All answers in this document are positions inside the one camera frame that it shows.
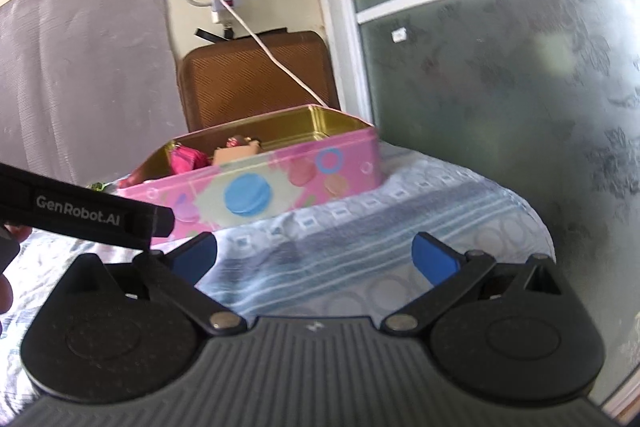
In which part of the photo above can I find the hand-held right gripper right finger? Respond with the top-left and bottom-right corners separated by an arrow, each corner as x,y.
382,232 -> 576,334

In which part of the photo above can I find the brown woven board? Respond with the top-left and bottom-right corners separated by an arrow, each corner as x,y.
177,31 -> 341,132

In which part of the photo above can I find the small brown cardboard box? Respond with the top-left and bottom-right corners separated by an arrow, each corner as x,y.
212,142 -> 261,166

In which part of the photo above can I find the white power cable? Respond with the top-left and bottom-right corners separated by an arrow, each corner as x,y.
209,0 -> 331,110

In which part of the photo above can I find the grey upright mattress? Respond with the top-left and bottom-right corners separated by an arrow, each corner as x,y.
0,0 -> 188,190

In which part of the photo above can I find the blue patterned bedsheet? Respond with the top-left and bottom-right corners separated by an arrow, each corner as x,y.
0,142 -> 556,413

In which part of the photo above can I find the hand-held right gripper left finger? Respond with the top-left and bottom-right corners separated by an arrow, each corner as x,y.
55,232 -> 243,337

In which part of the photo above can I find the white framed frosted window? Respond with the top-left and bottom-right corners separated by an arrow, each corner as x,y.
300,0 -> 640,418

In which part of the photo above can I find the pink biscuit tin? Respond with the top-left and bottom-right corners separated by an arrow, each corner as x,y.
116,104 -> 385,233

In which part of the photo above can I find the person's left hand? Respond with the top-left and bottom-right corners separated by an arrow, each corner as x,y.
0,224 -> 33,315

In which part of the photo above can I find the pink zip pouch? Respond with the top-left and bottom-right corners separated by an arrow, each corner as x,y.
167,142 -> 211,178

